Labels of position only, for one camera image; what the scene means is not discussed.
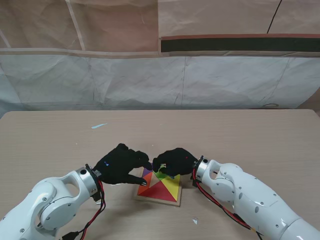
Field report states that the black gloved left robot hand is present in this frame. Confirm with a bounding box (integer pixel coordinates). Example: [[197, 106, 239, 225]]
[[93, 142, 153, 187]]

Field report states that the green tangram square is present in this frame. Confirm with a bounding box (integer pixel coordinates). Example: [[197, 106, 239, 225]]
[[152, 163, 168, 180]]

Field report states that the marble print backdrop sheet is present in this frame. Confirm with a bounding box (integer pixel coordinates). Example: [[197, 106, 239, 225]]
[[0, 48, 320, 112]]

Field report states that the yellow large tangram triangle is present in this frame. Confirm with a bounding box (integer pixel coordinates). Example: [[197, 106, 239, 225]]
[[159, 174, 182, 203]]

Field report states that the red black hand cable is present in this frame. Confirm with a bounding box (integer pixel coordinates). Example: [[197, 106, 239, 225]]
[[59, 179, 107, 240], [191, 168, 265, 238]]

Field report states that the square wooden tangram tray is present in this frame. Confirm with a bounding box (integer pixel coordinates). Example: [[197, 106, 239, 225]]
[[132, 164, 184, 208]]

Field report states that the orange tangram parallelogram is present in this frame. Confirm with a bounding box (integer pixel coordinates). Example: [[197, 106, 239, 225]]
[[137, 172, 153, 196]]

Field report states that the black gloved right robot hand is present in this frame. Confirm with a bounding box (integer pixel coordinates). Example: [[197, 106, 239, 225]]
[[152, 147, 200, 179]]

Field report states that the black strip with red edge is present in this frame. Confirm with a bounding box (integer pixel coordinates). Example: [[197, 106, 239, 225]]
[[159, 34, 320, 57]]

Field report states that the red black left hand cable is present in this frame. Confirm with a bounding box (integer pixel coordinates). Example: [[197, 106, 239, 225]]
[[59, 179, 107, 240]]

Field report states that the red black right hand cable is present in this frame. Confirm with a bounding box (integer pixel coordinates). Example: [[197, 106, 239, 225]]
[[191, 168, 265, 238]]

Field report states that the red large tangram triangle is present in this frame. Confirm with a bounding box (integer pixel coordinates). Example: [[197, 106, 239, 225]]
[[138, 180, 176, 203]]

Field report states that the beige paper backdrop sheet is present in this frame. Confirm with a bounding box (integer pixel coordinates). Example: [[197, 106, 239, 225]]
[[0, 0, 320, 60]]

